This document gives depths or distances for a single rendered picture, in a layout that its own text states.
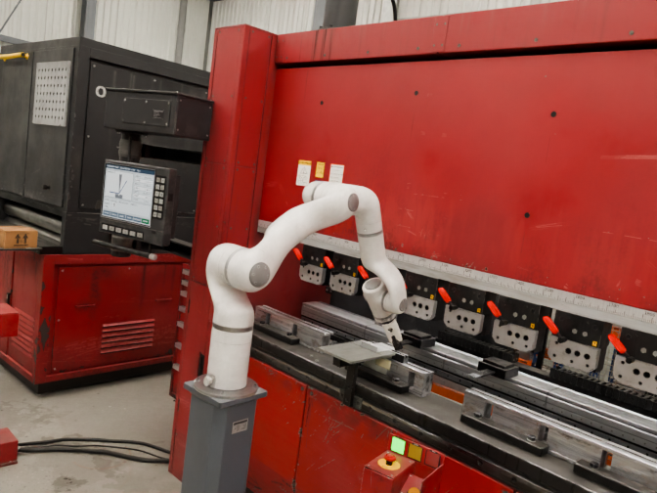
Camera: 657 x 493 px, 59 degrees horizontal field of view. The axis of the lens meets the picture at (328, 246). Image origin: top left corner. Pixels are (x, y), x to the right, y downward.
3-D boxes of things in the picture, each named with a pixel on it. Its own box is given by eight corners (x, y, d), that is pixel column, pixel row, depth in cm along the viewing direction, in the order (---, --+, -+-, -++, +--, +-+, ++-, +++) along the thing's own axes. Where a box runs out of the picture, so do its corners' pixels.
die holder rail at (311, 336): (253, 324, 296) (255, 305, 295) (263, 323, 300) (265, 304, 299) (322, 353, 261) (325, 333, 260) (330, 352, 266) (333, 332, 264)
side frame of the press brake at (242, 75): (167, 471, 311) (214, 27, 284) (287, 435, 372) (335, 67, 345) (192, 493, 294) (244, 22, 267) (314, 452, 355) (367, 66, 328)
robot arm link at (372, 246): (404, 229, 198) (413, 309, 209) (368, 224, 209) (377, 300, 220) (387, 239, 192) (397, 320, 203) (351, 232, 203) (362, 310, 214)
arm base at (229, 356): (220, 404, 161) (227, 339, 159) (180, 381, 174) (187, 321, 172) (270, 391, 176) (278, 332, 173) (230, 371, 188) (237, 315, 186)
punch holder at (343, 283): (328, 289, 257) (333, 251, 255) (341, 288, 263) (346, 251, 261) (353, 296, 246) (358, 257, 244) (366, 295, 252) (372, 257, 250)
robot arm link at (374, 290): (400, 305, 214) (380, 300, 220) (390, 278, 207) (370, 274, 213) (387, 321, 210) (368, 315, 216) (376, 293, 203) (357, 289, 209)
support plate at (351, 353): (317, 349, 228) (318, 346, 228) (362, 342, 246) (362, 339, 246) (350, 364, 215) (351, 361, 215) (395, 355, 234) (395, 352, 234)
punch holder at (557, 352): (546, 359, 187) (555, 309, 185) (557, 355, 193) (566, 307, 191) (593, 374, 177) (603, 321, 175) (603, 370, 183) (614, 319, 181)
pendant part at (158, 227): (98, 231, 291) (104, 158, 287) (117, 230, 302) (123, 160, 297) (161, 246, 269) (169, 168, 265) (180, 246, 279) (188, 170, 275)
